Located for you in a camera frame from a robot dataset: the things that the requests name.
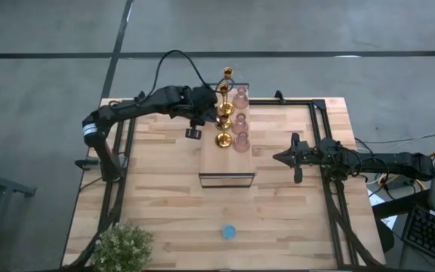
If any black keyboard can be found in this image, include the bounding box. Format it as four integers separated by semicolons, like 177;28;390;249
401;205;435;270

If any potted plant with white flowers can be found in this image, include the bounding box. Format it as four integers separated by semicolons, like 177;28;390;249
90;221;155;272

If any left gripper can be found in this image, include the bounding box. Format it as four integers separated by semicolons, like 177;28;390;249
185;86;224;141

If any yellow cable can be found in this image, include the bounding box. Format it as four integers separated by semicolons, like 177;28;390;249
376;150;435;190

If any blue candle in glass jar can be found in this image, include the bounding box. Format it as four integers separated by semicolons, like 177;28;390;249
222;224;237;240

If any gold candlestick holder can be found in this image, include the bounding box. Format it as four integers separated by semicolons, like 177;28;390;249
214;111;234;150
215;82;236;116
217;66;236;94

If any wooden shelf with black frame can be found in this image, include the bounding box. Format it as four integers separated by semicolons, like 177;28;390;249
198;82;257;189

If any white paper sheet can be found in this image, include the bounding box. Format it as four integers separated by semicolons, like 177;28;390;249
368;188;397;231

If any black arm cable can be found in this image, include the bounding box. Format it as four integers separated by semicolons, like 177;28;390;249
150;49;213;100

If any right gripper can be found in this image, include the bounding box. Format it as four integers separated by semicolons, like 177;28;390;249
273;131;340;185

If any white cable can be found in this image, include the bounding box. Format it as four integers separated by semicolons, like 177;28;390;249
356;131;435;146

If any pink ribbed glass candle holder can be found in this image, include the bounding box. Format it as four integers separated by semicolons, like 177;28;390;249
232;86;250;110
230;113;250;136
232;130;251;154

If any grey metal stand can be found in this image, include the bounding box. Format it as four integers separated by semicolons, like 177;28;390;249
0;150;38;272

